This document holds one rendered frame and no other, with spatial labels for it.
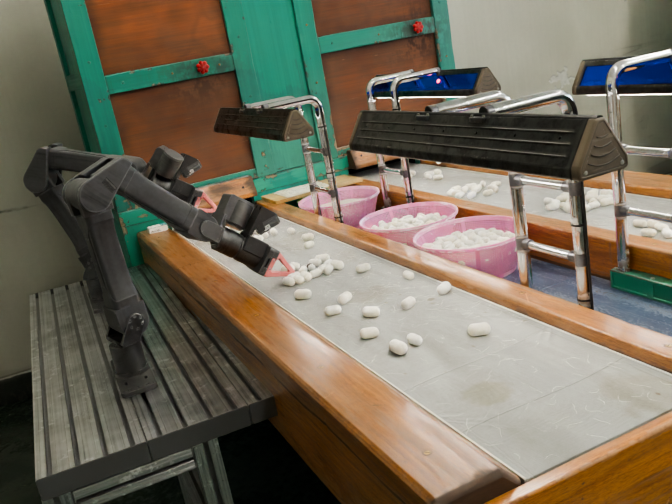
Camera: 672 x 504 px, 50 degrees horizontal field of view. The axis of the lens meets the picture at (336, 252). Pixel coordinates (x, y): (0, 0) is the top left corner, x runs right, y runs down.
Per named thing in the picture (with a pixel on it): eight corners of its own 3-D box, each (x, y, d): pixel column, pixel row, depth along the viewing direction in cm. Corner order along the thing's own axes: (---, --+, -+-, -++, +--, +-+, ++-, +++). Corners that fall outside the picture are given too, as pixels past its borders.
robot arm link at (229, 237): (242, 231, 164) (216, 218, 161) (252, 231, 159) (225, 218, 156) (230, 259, 163) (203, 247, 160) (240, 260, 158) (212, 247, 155)
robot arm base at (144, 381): (134, 321, 156) (101, 331, 154) (148, 350, 138) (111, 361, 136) (143, 354, 159) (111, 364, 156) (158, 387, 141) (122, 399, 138)
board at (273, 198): (276, 204, 240) (275, 201, 239) (261, 199, 253) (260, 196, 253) (363, 181, 252) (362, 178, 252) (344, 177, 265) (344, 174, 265)
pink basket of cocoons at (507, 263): (459, 299, 155) (453, 258, 152) (398, 273, 179) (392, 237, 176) (556, 265, 165) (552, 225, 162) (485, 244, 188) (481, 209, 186)
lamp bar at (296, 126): (285, 142, 171) (279, 112, 169) (214, 132, 226) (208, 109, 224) (315, 135, 174) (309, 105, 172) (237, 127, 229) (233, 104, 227)
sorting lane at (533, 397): (527, 496, 82) (525, 479, 82) (174, 235, 243) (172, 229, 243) (711, 404, 93) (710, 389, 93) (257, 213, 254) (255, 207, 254)
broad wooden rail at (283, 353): (455, 641, 82) (432, 503, 77) (149, 284, 243) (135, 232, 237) (537, 594, 86) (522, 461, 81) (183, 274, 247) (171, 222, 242)
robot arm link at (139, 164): (149, 156, 193) (40, 140, 195) (137, 162, 184) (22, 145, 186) (147, 200, 197) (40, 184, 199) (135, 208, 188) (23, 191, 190)
